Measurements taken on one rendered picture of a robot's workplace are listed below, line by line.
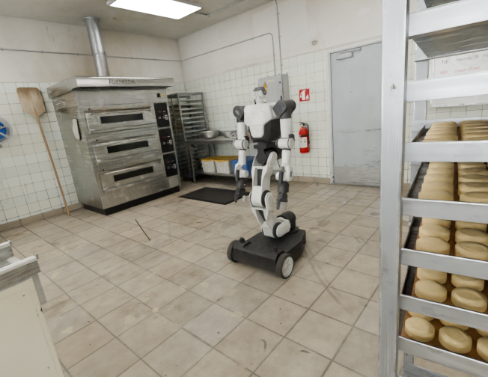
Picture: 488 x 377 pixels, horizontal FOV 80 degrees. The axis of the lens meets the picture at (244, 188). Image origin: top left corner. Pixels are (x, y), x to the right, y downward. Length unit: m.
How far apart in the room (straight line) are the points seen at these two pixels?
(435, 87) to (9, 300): 1.30
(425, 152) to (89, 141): 4.55
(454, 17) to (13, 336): 1.42
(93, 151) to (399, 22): 4.55
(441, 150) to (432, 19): 0.18
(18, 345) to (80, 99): 3.84
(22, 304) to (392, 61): 1.28
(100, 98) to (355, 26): 3.77
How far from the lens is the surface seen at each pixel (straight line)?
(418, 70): 0.94
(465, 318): 0.63
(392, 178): 0.50
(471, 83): 0.51
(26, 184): 5.62
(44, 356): 1.44
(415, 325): 0.71
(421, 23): 0.52
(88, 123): 4.78
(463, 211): 0.54
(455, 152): 0.52
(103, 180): 4.84
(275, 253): 2.38
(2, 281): 1.29
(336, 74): 4.91
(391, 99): 0.49
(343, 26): 4.92
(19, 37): 5.85
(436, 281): 0.68
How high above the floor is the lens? 1.32
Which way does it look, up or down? 15 degrees down
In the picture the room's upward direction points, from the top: 6 degrees counter-clockwise
